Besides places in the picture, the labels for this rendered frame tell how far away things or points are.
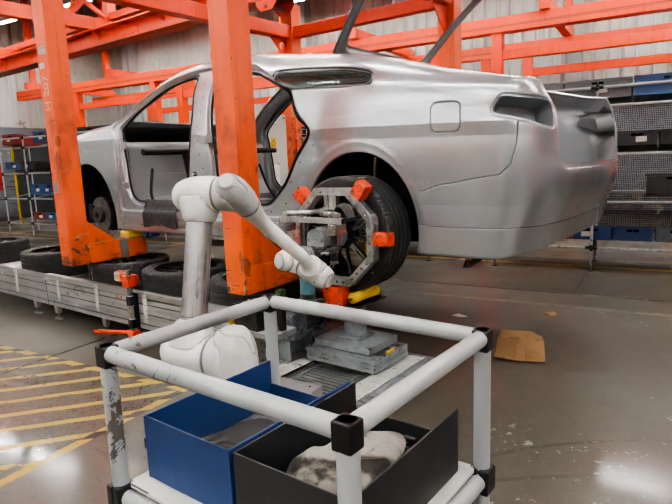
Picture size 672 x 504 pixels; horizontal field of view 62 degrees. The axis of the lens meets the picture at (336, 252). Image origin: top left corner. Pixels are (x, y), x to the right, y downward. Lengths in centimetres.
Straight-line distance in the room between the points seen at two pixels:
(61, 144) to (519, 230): 339
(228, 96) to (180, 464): 248
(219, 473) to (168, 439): 12
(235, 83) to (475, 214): 146
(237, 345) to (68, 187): 296
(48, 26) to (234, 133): 211
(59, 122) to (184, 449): 402
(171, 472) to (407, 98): 247
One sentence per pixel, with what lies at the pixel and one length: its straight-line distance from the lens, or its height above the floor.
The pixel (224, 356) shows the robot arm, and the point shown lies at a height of 59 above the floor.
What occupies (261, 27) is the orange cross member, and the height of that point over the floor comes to 265.
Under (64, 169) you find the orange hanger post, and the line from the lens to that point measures 477.
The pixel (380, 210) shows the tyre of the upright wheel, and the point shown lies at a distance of 299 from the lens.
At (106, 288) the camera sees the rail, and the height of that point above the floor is 37.
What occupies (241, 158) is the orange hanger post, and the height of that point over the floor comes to 130.
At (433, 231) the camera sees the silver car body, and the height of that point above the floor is 87.
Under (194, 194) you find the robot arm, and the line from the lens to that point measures 218.
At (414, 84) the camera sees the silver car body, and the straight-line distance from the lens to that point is 311.
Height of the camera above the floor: 128
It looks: 9 degrees down
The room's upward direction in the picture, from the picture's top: 2 degrees counter-clockwise
